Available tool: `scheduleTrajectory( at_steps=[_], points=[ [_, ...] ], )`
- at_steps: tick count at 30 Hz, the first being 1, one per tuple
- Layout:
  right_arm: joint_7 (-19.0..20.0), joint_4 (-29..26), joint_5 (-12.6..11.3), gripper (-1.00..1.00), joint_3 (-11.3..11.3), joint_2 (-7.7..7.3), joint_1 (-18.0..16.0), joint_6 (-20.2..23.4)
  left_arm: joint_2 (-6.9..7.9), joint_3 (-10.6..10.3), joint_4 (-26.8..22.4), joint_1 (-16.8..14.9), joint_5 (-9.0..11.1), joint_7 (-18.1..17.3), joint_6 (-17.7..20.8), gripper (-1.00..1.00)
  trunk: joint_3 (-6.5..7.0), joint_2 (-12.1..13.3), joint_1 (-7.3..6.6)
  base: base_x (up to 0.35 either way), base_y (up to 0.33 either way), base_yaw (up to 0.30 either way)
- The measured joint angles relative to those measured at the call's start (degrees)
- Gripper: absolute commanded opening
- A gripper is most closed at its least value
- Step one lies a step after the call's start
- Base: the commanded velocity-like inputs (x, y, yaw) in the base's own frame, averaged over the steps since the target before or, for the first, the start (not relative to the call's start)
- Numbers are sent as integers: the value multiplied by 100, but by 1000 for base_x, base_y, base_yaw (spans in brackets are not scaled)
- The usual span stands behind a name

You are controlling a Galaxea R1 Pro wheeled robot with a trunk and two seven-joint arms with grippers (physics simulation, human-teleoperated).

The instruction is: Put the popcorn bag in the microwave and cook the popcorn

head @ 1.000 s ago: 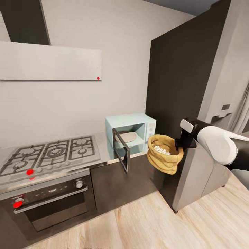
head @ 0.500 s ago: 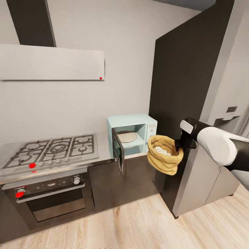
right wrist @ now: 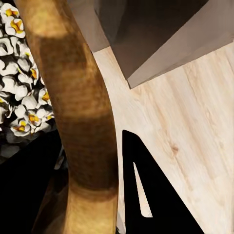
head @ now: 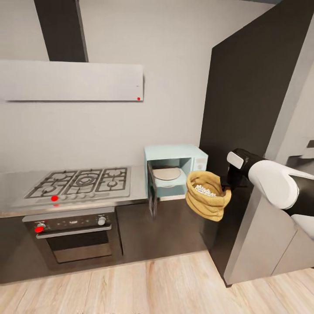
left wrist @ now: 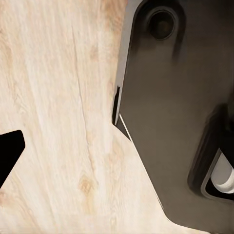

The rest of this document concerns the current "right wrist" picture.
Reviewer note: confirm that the popcorn bag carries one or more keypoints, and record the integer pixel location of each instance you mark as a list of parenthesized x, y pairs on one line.
[(83, 198)]

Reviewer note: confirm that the fridge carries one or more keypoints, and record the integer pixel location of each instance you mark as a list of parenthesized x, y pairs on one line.
[(156, 36)]

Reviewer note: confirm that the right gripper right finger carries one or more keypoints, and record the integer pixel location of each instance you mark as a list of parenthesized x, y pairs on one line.
[(170, 214)]

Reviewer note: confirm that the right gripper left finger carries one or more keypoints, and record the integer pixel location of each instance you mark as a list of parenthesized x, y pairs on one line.
[(24, 179)]

